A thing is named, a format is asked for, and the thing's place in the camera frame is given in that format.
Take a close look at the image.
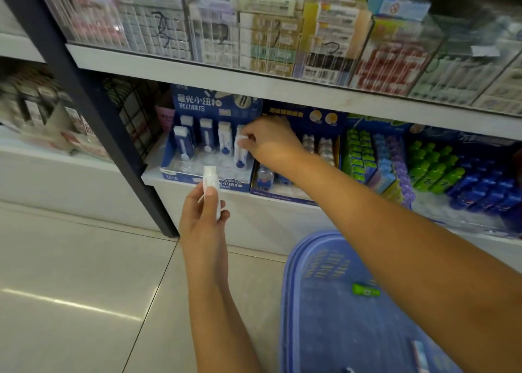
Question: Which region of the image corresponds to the person's left hand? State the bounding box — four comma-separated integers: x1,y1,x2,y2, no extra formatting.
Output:
179,181,231,274

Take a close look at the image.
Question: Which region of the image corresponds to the person's right hand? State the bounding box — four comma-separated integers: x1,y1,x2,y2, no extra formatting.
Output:
236,116,309,173

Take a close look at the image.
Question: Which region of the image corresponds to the person's right forearm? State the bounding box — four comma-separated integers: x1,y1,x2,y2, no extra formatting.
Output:
281,146,522,373

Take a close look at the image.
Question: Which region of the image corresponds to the person's left forearm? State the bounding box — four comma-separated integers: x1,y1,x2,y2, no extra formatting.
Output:
187,271,262,373

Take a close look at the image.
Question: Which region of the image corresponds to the white shelf base board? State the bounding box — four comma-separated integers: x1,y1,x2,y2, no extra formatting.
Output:
141,132,522,273

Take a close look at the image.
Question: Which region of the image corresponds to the blue eraser display box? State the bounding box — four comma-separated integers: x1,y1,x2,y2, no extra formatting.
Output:
160,85,264,193

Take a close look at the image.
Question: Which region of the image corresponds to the dark blue display box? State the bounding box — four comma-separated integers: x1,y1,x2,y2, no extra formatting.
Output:
250,101,348,206

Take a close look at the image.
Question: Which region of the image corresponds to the pink packet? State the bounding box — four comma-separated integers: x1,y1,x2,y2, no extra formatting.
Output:
154,105,176,133

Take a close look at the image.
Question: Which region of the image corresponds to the row of clear display bins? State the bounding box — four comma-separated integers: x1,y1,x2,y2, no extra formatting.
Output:
32,0,522,117

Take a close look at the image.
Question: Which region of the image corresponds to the stack of green erasers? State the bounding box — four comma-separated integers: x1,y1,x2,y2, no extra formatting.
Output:
342,128,378,184

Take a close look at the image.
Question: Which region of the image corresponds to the stack of blue erasers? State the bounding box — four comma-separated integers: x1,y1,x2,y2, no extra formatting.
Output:
366,134,397,195

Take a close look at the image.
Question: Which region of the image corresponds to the white side shelf unit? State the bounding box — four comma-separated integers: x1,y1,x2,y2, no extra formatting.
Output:
0,0,160,231

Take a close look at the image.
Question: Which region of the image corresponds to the stack of purple erasers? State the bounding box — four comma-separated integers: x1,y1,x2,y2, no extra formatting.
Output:
385,135,417,207

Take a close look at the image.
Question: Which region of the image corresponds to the blue plastic shopping basket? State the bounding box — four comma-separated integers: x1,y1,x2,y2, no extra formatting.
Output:
279,229,463,373

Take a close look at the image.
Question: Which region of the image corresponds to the green eraser stick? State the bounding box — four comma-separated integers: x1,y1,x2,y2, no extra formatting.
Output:
352,283,381,297

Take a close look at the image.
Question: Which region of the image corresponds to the group of green bottles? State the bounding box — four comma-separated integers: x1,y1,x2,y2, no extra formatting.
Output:
407,140,466,195

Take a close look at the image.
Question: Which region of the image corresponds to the pile of stationery packets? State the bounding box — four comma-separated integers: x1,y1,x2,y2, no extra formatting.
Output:
0,64,111,160

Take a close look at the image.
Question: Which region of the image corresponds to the light blue small box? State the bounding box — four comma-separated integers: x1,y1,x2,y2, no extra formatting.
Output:
366,0,432,22

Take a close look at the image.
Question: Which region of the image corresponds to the blue bottle display box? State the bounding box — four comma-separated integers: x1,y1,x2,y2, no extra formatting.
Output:
407,123,522,240

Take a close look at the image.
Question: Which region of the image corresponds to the group of blue bottles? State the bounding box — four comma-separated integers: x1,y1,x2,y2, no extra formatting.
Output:
448,160,522,224

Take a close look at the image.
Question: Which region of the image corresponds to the white and blue packet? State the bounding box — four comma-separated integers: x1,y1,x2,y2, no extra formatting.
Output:
411,340,431,373

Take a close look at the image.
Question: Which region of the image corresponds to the black wire rack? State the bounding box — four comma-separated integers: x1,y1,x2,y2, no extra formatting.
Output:
103,76,164,162

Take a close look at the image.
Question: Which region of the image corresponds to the black metal shelf post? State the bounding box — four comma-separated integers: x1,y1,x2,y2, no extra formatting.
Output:
0,0,179,239

